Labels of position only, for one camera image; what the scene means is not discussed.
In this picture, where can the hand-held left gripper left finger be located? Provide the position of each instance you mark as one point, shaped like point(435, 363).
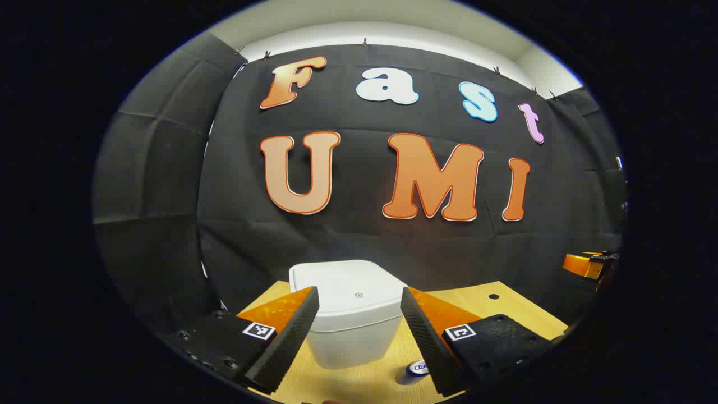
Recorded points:
point(291, 336)

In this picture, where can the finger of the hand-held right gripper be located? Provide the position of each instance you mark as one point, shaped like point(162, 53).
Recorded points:
point(578, 265)

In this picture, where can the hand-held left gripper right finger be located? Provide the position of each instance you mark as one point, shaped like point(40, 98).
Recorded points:
point(426, 342)

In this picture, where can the blue pop can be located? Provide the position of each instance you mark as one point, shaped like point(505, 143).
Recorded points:
point(418, 368)

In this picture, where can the white desktop garbage bin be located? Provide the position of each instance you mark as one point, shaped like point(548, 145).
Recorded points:
point(353, 280)

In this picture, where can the wooden desktop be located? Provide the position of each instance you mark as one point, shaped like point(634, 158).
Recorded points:
point(359, 384)

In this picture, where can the black backdrop cloth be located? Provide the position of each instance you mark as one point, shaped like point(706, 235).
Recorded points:
point(359, 241)

